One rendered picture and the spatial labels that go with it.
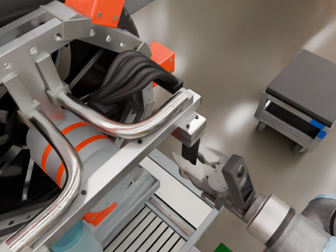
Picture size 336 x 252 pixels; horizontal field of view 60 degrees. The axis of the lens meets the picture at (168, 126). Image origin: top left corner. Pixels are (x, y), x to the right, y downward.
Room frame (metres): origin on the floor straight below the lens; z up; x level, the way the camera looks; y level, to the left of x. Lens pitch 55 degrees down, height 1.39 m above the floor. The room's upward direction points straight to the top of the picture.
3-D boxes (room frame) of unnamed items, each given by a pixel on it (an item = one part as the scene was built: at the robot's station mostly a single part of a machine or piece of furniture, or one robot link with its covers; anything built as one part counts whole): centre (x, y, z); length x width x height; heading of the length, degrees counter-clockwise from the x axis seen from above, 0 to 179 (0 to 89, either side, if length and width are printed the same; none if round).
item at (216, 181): (0.25, -0.14, 0.80); 0.12 x 0.08 x 0.09; 49
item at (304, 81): (1.02, -0.75, 0.17); 0.43 x 0.36 x 0.34; 139
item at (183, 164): (0.30, -0.04, 0.80); 0.09 x 0.03 x 0.06; 56
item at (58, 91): (0.35, 0.08, 1.03); 0.19 x 0.18 x 0.11; 49
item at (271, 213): (0.19, -0.20, 0.81); 0.10 x 0.05 x 0.09; 139
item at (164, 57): (0.59, 0.04, 0.85); 0.09 x 0.08 x 0.07; 139
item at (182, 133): (0.34, -0.03, 0.93); 0.09 x 0.05 x 0.05; 49
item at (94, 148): (0.31, 0.19, 0.85); 0.21 x 0.14 x 0.14; 49
